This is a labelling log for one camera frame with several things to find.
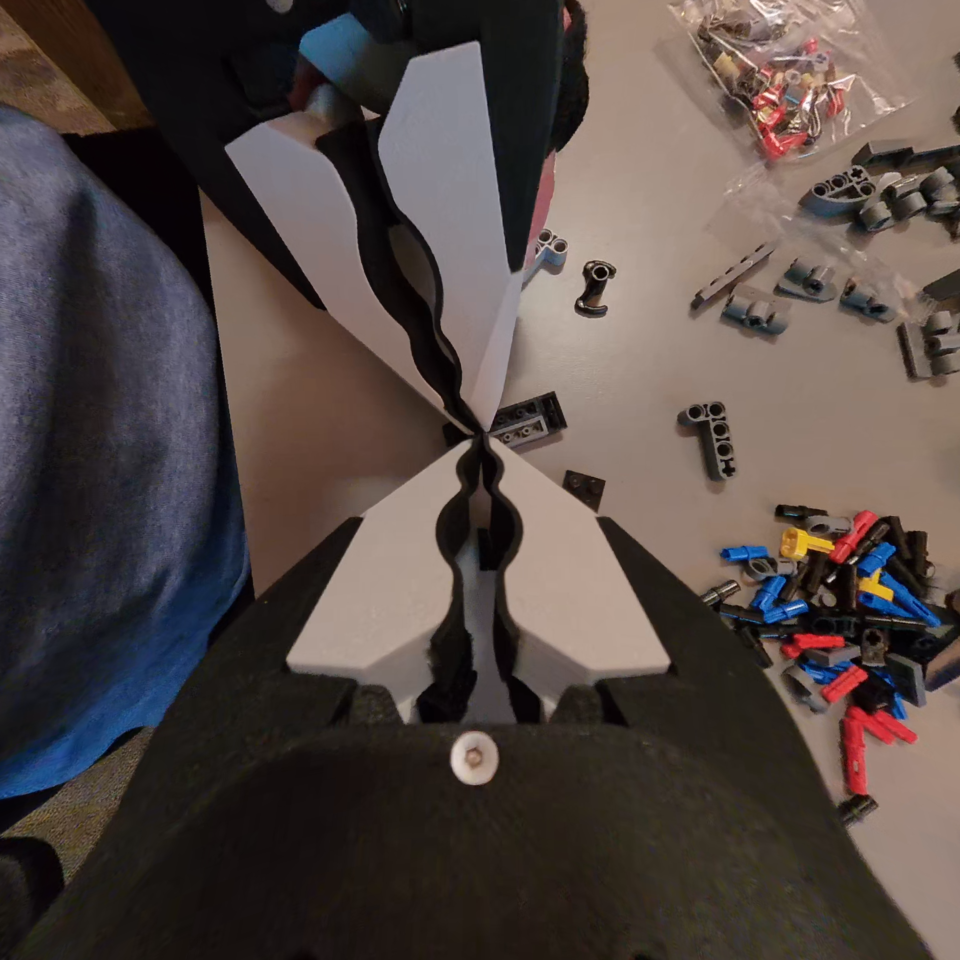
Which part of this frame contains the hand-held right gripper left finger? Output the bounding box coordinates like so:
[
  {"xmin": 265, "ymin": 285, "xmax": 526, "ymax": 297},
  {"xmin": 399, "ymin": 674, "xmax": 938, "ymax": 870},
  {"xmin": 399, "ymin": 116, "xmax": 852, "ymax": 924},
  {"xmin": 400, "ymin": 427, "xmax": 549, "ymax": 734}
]
[{"xmin": 285, "ymin": 438, "xmax": 483, "ymax": 725}]

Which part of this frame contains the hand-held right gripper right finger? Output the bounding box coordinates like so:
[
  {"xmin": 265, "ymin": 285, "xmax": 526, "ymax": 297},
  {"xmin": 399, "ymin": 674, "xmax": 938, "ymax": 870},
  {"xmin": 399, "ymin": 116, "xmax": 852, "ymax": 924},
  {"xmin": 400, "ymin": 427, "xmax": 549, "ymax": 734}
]
[{"xmin": 483, "ymin": 441, "xmax": 672, "ymax": 723}]

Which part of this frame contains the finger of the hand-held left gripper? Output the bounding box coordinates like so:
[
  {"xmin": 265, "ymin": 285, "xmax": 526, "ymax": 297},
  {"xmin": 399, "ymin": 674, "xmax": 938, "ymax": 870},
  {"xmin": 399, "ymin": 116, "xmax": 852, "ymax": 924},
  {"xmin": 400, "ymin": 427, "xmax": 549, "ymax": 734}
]
[
  {"xmin": 223, "ymin": 112, "xmax": 481, "ymax": 436},
  {"xmin": 377, "ymin": 41, "xmax": 526, "ymax": 435}
]

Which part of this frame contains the black lego plate assembly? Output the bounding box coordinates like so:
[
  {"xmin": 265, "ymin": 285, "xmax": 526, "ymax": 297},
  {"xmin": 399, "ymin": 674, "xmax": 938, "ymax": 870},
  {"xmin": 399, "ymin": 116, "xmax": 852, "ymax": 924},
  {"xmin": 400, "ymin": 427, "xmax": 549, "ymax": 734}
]
[{"xmin": 442, "ymin": 391, "xmax": 567, "ymax": 451}]

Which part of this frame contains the pile of coloured lego pins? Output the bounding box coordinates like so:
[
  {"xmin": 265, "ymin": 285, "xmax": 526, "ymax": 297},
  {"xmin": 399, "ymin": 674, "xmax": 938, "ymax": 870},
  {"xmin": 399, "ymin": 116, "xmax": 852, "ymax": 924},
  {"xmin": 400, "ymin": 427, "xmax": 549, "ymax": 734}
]
[{"xmin": 701, "ymin": 504, "xmax": 960, "ymax": 830}]

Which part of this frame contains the dark grey lego L beam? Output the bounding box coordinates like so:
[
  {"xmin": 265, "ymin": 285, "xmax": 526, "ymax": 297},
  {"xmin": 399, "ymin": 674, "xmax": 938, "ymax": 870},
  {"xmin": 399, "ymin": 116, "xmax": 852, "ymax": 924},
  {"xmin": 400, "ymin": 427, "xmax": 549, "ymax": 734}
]
[{"xmin": 677, "ymin": 401, "xmax": 740, "ymax": 481}]

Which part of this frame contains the thin grey lego beam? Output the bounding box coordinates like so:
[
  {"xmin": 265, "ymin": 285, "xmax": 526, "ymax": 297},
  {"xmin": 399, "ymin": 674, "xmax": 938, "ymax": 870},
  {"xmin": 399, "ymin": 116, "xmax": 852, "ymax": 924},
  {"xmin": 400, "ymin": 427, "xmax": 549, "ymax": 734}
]
[{"xmin": 690, "ymin": 240, "xmax": 781, "ymax": 310}]

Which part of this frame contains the clear bag of lego pieces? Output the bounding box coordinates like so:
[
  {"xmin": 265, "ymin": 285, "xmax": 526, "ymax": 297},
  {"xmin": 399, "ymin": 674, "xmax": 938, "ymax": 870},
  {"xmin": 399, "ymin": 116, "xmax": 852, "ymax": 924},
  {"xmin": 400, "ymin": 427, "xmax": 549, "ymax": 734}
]
[{"xmin": 660, "ymin": 0, "xmax": 927, "ymax": 170}]

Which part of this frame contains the person's left hand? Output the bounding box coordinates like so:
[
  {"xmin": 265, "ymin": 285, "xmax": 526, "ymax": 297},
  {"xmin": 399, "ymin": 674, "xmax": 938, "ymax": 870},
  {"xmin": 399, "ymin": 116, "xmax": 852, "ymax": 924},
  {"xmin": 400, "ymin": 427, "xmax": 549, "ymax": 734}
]
[{"xmin": 522, "ymin": 146, "xmax": 562, "ymax": 282}]

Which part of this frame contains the torn clear plastic bag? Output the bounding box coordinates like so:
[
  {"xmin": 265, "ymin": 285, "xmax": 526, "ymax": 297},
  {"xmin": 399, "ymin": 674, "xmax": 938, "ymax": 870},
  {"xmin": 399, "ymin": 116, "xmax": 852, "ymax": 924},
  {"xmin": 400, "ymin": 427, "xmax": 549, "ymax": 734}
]
[{"xmin": 720, "ymin": 161, "xmax": 811, "ymax": 230}]

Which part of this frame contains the cluster of dark grey pieces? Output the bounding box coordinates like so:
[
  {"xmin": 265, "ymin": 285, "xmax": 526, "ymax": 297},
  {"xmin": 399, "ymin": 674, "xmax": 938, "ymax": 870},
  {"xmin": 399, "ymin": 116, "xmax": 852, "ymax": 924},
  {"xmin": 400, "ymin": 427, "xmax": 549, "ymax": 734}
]
[{"xmin": 690, "ymin": 138, "xmax": 960, "ymax": 380}]

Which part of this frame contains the person's blue sweater torso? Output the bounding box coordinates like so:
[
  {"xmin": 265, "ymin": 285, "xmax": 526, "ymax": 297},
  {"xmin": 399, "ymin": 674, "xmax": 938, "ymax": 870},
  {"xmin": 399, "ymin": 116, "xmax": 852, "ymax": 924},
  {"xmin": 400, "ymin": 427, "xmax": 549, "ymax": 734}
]
[{"xmin": 0, "ymin": 105, "xmax": 250, "ymax": 800}]

